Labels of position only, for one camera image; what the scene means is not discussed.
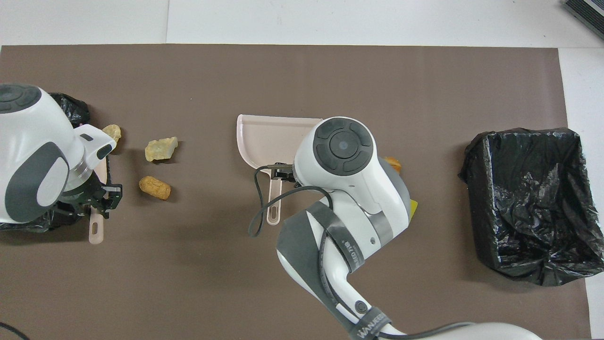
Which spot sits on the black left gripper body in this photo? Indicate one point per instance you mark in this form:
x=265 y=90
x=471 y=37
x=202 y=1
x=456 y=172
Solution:
x=82 y=198

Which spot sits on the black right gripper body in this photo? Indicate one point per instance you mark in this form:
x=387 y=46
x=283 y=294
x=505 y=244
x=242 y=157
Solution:
x=285 y=172

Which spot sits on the beige hand brush black bristles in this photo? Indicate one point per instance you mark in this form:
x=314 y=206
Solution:
x=96 y=231

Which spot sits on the beige plastic dustpan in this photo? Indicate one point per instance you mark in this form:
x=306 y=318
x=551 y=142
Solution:
x=269 y=137

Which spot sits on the brown oval bread roll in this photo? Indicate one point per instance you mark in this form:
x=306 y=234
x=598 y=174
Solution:
x=155 y=188

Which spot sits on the yellowish bread chunk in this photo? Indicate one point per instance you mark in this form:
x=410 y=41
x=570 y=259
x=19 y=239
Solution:
x=112 y=133

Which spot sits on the pale bread chunk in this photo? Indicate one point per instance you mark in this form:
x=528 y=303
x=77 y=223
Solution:
x=161 y=149

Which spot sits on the orange striped bread piece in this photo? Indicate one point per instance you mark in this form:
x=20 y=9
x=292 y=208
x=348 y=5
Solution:
x=394 y=164

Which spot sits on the notched yellow sponge piece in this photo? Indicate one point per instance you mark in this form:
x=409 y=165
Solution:
x=414 y=208

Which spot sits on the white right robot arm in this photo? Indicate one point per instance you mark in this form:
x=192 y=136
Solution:
x=358 y=198

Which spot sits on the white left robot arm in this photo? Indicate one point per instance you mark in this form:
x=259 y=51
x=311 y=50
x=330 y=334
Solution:
x=33 y=137

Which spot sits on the black bag lined bin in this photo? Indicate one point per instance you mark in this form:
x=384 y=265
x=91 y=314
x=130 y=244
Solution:
x=75 y=111
x=528 y=212

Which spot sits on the brown table mat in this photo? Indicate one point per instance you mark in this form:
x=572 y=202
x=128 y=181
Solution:
x=330 y=80

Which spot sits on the dark grey ribbed device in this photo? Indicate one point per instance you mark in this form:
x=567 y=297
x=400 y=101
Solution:
x=587 y=12

